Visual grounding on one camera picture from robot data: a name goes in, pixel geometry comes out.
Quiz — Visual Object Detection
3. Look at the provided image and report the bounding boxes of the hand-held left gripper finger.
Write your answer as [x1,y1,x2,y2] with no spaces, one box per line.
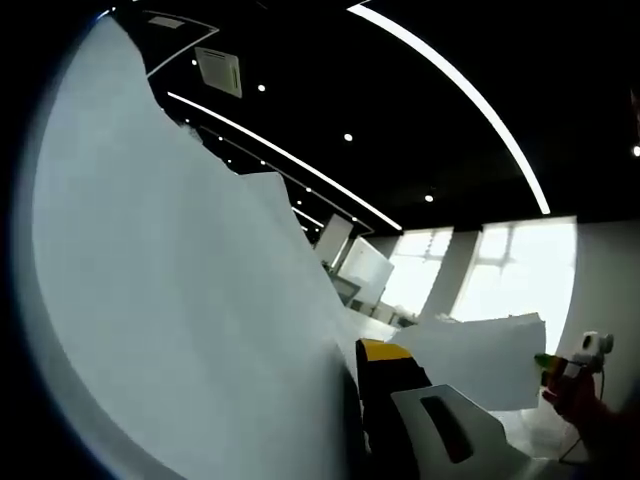
[354,338,537,480]

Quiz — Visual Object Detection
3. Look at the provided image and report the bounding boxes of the person's right hand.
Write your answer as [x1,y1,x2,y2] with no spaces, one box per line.
[542,373,609,434]

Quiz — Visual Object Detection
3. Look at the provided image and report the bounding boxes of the mesh office chair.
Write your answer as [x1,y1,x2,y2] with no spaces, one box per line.
[329,273,362,307]

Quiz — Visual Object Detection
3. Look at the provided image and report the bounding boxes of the long ceiling light strip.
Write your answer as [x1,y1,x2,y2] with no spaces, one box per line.
[347,3,552,216]

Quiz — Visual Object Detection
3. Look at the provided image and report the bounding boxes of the white whiteboard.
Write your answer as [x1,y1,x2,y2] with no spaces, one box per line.
[344,236,396,301]

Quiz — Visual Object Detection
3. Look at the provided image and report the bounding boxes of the curved ceiling light strip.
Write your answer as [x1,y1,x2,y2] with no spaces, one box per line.
[166,91,404,232]

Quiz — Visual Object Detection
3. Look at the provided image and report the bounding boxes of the ceiling air conditioner unit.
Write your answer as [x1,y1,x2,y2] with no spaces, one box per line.
[194,46,244,99]

